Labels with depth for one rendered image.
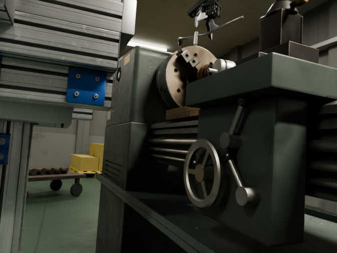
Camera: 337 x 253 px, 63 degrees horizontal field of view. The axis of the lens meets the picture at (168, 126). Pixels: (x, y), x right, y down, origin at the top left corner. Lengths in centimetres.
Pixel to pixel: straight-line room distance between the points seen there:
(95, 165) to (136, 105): 469
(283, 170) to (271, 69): 18
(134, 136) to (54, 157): 654
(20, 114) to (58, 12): 27
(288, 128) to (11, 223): 77
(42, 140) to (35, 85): 709
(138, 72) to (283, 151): 97
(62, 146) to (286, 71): 744
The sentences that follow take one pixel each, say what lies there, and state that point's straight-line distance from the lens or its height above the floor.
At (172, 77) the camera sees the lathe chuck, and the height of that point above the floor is 107.
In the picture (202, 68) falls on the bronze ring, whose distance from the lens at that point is 120.
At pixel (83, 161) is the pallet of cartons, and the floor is 32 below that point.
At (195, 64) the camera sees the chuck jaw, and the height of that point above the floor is 113.
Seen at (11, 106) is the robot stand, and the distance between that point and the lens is 80.
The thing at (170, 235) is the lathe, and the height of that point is 53.
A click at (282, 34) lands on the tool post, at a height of 105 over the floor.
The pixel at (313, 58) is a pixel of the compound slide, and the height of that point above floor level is 99.
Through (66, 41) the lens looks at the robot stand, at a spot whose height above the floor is 98.
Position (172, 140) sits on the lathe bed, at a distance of 108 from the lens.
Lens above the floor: 76
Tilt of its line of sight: 4 degrees up
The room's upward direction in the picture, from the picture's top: 4 degrees clockwise
